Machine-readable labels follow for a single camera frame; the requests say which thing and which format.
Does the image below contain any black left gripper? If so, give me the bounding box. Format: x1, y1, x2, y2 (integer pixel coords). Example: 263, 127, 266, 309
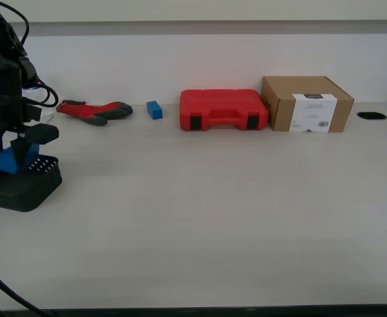
0, 94, 60, 166

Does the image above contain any black thick cable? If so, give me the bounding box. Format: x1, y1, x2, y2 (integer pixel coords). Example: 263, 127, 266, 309
0, 262, 62, 317

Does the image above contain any small blue block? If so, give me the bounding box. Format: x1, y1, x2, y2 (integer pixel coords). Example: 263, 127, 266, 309
146, 100, 164, 121

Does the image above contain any black cable loop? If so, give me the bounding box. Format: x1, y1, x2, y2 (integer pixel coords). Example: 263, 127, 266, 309
28, 79, 59, 108

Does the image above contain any large blue block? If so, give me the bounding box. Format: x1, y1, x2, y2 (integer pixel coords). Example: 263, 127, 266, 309
0, 142, 40, 175

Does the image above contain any red plastic tool case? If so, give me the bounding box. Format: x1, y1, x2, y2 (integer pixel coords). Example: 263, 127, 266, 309
179, 88, 269, 131

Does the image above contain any black desk cable grommet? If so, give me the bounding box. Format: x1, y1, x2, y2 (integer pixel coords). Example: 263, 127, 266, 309
356, 111, 387, 120

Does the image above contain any clear plastic water bottle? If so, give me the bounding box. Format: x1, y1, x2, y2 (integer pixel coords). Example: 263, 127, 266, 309
22, 84, 51, 115

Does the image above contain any brown cardboard box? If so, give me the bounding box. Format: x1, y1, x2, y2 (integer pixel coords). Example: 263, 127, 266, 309
261, 75, 355, 133

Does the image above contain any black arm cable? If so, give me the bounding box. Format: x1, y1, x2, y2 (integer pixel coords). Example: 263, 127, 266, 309
0, 0, 30, 46

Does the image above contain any black perforated basket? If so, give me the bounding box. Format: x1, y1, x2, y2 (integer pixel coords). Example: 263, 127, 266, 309
0, 155, 63, 213

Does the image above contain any red and grey work glove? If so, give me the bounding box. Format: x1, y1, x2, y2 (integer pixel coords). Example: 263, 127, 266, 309
55, 100, 134, 127

